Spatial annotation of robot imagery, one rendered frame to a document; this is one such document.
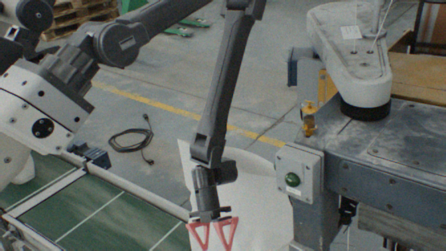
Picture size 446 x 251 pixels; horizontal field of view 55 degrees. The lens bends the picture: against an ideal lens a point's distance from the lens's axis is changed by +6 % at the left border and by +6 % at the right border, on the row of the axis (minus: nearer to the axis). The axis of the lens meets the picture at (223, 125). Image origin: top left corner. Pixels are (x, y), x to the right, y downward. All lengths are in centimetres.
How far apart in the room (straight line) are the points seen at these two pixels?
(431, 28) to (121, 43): 73
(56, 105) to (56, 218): 157
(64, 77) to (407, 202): 60
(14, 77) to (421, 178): 66
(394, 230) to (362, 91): 36
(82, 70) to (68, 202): 163
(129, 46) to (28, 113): 21
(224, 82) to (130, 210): 129
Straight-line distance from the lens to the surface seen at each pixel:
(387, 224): 103
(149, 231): 203
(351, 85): 82
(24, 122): 74
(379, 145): 78
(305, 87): 121
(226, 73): 100
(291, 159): 74
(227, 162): 107
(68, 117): 77
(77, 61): 78
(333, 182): 80
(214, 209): 101
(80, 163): 259
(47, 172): 265
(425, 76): 104
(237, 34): 101
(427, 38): 116
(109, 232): 209
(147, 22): 84
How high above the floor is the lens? 177
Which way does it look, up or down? 31 degrees down
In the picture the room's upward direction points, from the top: 7 degrees counter-clockwise
